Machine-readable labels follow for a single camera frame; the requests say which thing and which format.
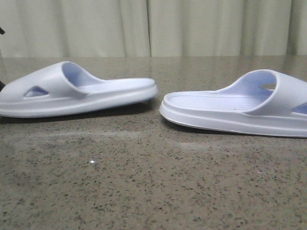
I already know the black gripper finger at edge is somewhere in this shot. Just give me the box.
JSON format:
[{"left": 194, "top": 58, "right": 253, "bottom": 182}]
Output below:
[{"left": 0, "top": 81, "right": 5, "bottom": 92}]

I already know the light blue slipper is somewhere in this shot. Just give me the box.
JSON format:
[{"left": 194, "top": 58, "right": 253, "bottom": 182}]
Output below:
[
  {"left": 0, "top": 61, "right": 158, "bottom": 118},
  {"left": 160, "top": 69, "right": 307, "bottom": 138}
]

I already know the pale grey curtain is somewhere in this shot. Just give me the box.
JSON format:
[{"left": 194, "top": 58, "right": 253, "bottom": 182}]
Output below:
[{"left": 0, "top": 0, "right": 307, "bottom": 58}]

